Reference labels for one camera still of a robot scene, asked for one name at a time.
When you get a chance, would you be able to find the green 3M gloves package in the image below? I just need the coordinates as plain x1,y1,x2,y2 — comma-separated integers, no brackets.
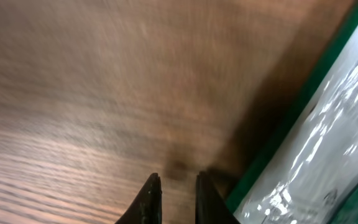
227,3,358,224

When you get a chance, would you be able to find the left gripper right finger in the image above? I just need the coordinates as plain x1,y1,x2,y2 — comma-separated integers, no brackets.
195,171,240,224

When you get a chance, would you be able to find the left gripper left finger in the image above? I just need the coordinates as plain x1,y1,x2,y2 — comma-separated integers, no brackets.
116,173,162,224

